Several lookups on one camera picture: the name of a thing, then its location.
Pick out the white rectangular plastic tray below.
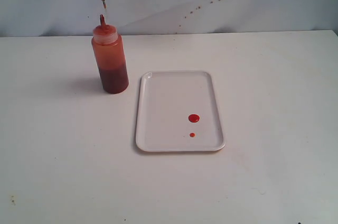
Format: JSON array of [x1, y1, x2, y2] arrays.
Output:
[[135, 71, 226, 153]]

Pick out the red sauce squeeze bottle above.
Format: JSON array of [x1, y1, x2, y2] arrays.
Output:
[[91, 14, 129, 94]]

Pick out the red sauce drops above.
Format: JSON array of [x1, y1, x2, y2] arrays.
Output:
[[188, 114, 200, 123]]

